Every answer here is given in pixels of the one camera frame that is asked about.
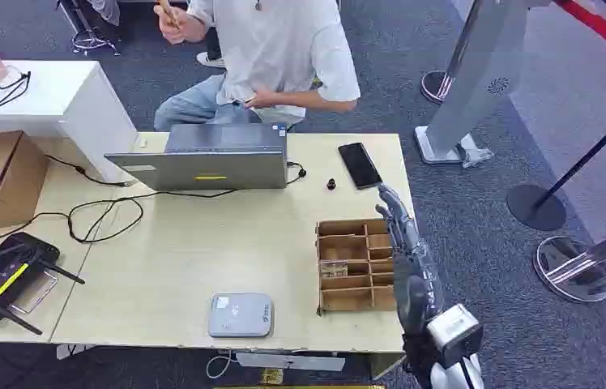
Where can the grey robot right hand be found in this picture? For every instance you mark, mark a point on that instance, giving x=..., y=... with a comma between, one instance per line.
x=413, y=279

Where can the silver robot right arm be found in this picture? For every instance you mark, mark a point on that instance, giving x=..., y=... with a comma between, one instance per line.
x=445, y=379

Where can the wooden compartment card box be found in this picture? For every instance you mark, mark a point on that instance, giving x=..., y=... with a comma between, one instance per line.
x=356, y=298

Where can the small black knob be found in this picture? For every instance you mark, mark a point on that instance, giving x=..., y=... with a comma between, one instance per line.
x=331, y=184

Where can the black smartphone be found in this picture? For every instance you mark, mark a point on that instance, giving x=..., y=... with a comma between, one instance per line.
x=360, y=165

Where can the white paper sheet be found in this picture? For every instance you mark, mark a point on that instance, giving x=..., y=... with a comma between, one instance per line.
x=292, y=362

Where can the grey card reader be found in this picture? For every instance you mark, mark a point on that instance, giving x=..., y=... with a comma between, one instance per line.
x=240, y=315

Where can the grey standing sign panel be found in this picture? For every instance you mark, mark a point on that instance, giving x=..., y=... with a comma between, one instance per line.
x=474, y=80

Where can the grey laptop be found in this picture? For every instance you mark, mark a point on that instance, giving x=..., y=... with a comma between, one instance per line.
x=212, y=169

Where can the person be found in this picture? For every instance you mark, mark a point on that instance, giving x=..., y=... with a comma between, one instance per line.
x=276, y=48

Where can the red barrier belt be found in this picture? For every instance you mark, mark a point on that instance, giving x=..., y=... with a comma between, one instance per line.
x=603, y=28

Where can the white cabinet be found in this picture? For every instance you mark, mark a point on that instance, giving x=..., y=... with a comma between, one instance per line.
x=67, y=96

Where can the chrome chair base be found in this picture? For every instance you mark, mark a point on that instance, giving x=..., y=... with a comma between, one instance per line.
x=88, y=37

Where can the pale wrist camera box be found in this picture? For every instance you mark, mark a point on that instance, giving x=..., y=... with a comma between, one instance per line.
x=456, y=333

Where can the black stanchion post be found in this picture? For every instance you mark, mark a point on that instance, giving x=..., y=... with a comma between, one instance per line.
x=536, y=206

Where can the chrome stanchion post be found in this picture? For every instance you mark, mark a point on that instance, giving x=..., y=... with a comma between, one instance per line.
x=434, y=86
x=574, y=268

